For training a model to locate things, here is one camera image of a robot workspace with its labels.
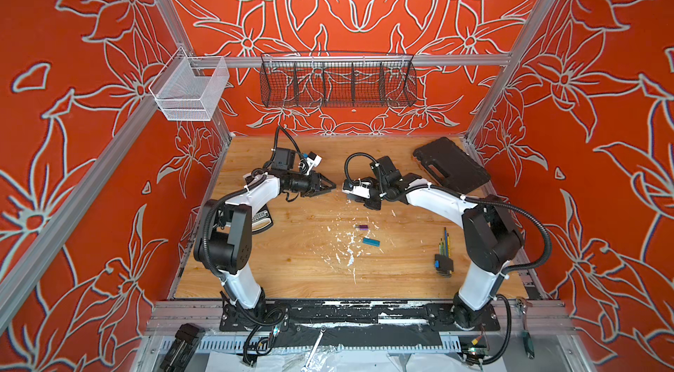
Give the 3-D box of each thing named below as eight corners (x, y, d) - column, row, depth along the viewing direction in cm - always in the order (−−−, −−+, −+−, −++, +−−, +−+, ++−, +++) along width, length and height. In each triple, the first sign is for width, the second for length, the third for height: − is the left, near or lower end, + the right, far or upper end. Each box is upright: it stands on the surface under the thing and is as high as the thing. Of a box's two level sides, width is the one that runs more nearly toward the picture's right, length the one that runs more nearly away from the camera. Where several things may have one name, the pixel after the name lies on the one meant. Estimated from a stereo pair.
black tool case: (454, 201, 99) (459, 193, 95) (411, 157, 113) (413, 149, 109) (486, 182, 104) (492, 174, 100) (441, 143, 119) (445, 135, 115)
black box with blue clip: (434, 274, 82) (436, 272, 80) (434, 254, 86) (436, 252, 84) (451, 278, 81) (453, 277, 79) (450, 258, 85) (452, 256, 83)
